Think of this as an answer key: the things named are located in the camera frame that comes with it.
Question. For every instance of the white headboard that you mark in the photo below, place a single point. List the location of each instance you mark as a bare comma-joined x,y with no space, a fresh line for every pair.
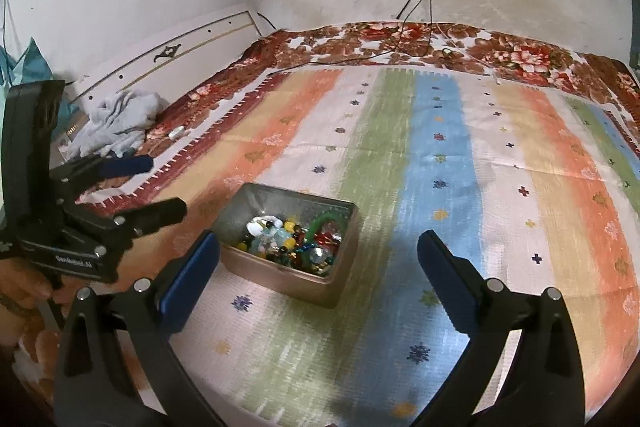
150,57

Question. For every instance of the red floral blanket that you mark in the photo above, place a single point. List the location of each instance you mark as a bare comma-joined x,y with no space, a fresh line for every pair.
525,57

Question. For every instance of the silver metal tin box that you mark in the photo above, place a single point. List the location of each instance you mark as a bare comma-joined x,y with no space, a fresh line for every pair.
280,282

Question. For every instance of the green jade bangle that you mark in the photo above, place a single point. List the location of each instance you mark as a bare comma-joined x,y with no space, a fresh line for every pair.
320,221

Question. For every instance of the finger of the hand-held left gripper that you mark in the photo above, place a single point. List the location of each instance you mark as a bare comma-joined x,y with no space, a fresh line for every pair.
130,164
155,212

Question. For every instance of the person's left hand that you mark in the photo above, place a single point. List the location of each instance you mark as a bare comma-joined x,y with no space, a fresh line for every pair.
22,287

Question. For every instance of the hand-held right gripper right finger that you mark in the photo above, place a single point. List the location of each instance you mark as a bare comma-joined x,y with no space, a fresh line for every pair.
450,277

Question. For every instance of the pale grey crumpled cloth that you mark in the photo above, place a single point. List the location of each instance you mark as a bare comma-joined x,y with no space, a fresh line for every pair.
115,122

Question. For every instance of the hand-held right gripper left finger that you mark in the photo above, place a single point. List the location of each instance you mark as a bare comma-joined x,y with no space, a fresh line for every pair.
192,277

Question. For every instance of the striped colourful cloth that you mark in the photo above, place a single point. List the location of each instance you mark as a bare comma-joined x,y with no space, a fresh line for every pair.
450,157

